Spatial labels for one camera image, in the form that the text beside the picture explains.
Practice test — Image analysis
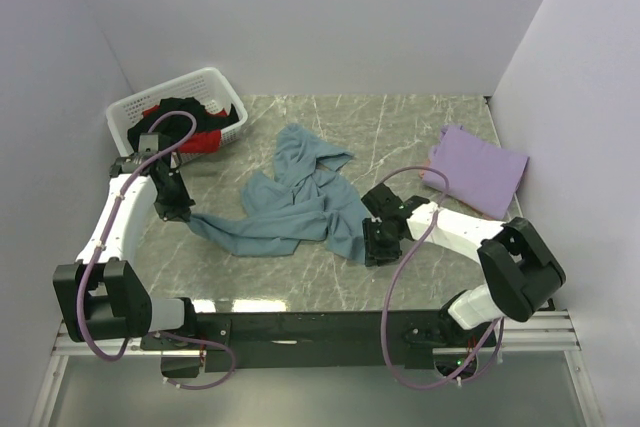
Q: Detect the blue t shirt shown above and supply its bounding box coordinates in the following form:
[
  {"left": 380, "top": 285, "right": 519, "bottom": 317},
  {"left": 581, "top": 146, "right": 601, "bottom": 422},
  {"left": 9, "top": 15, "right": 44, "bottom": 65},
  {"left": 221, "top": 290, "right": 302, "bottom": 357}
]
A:
[{"left": 188, "top": 124, "right": 369, "bottom": 264}]

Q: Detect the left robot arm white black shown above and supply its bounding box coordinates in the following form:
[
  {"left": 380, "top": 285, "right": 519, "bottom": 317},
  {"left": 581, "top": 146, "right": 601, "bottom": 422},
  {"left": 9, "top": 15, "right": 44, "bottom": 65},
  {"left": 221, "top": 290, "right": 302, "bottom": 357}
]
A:
[{"left": 53, "top": 133, "right": 200, "bottom": 349}]

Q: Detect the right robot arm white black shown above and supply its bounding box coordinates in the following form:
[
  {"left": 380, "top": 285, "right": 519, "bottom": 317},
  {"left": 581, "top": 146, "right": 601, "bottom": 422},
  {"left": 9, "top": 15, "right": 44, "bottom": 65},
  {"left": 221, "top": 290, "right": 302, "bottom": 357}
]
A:
[{"left": 362, "top": 184, "right": 566, "bottom": 346}]

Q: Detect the red t shirt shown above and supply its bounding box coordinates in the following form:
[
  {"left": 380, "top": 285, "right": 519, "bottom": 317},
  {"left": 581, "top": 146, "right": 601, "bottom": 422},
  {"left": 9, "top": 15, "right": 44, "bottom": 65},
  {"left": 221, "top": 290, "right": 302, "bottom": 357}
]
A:
[{"left": 128, "top": 103, "right": 239, "bottom": 155}]

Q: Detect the black t shirt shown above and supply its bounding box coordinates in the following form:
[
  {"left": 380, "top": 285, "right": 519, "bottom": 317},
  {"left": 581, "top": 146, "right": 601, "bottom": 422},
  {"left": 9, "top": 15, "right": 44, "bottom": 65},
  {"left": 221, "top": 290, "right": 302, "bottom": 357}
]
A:
[{"left": 126, "top": 95, "right": 242, "bottom": 151}]

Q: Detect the folded orange t shirt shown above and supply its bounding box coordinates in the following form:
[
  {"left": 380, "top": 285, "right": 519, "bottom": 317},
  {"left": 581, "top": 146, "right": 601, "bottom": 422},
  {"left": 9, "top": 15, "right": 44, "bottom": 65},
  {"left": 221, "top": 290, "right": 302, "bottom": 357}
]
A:
[{"left": 419, "top": 159, "right": 431, "bottom": 179}]

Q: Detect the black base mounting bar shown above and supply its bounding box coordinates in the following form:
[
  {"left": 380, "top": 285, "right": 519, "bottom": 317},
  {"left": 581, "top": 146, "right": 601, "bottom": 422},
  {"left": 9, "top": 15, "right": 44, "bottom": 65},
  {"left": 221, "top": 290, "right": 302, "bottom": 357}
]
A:
[{"left": 141, "top": 310, "right": 488, "bottom": 378}]

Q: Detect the folded purple t shirt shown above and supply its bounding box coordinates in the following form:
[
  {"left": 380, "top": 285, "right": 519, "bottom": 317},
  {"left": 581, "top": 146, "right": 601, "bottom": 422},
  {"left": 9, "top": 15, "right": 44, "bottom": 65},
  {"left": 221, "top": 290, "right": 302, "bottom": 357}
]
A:
[{"left": 422, "top": 124, "right": 529, "bottom": 220}]

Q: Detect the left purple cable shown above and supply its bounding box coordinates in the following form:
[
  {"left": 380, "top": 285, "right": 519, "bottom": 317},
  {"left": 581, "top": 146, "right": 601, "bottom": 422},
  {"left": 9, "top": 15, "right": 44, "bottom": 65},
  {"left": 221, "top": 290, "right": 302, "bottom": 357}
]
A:
[{"left": 78, "top": 110, "right": 237, "bottom": 392}]

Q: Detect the aluminium frame rail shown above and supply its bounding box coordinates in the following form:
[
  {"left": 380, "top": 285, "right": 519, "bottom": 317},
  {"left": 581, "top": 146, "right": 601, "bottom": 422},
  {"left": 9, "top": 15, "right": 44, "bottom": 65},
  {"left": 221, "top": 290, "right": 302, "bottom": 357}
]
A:
[{"left": 29, "top": 261, "right": 601, "bottom": 427}]

